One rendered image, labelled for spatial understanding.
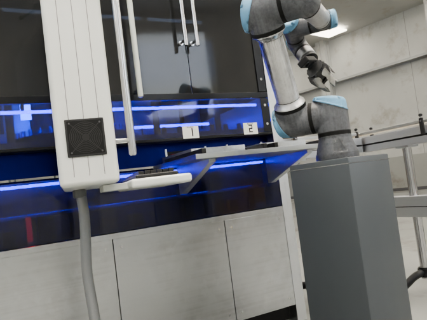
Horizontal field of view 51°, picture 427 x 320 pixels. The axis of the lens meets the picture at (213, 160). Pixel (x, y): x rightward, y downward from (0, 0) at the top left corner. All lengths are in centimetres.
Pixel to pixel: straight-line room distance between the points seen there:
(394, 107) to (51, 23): 1157
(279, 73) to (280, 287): 121
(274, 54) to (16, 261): 125
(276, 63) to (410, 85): 1098
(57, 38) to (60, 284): 98
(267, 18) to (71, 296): 131
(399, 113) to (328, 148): 1099
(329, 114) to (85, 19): 87
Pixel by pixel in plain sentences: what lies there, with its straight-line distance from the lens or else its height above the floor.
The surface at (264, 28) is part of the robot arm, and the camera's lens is 152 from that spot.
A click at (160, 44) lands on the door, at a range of 221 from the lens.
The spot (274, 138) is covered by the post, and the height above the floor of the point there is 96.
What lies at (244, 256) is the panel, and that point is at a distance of 225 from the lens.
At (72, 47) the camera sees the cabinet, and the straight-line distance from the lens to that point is 148.
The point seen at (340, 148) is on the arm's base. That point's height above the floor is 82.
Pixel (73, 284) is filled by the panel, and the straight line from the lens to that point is 197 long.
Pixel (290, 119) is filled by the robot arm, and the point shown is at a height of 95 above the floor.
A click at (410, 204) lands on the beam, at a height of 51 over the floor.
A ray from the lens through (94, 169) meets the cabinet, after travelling 141.
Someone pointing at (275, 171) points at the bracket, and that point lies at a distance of 226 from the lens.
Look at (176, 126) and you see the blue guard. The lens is 212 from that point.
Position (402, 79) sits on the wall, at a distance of 1258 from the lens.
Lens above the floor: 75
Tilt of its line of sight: 3 degrees up
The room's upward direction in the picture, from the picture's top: 7 degrees counter-clockwise
